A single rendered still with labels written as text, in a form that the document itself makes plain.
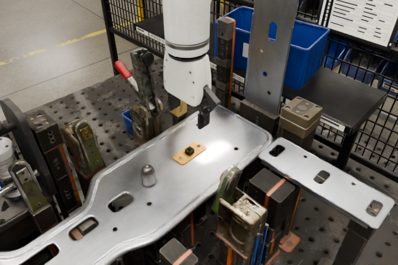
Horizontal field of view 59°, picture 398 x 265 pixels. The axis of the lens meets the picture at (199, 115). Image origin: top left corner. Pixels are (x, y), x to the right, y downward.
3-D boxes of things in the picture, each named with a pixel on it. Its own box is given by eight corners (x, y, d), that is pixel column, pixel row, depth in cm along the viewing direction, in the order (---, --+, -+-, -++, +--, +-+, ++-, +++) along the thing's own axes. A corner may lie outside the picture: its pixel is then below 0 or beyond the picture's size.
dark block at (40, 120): (79, 245, 98) (35, 132, 72) (66, 230, 102) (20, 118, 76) (94, 234, 101) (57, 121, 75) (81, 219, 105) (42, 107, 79)
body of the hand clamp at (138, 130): (155, 206, 109) (144, 118, 87) (141, 193, 112) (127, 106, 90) (169, 195, 112) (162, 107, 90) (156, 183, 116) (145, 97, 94)
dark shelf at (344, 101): (350, 137, 89) (353, 128, 87) (133, 30, 138) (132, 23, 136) (385, 101, 101) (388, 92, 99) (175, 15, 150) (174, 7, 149)
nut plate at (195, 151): (182, 165, 81) (182, 162, 80) (171, 157, 83) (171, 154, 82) (207, 148, 86) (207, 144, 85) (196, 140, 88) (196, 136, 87)
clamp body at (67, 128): (101, 245, 98) (71, 150, 75) (80, 221, 105) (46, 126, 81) (128, 225, 103) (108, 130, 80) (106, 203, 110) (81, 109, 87)
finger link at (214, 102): (189, 75, 69) (188, 97, 73) (217, 92, 65) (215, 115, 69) (193, 73, 70) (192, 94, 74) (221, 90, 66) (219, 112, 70)
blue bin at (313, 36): (299, 91, 100) (308, 49, 92) (212, 59, 114) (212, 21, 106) (321, 67, 110) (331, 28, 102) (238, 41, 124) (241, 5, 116)
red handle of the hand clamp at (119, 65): (147, 112, 86) (111, 62, 88) (144, 115, 88) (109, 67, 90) (160, 104, 88) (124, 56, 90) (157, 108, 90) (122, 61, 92)
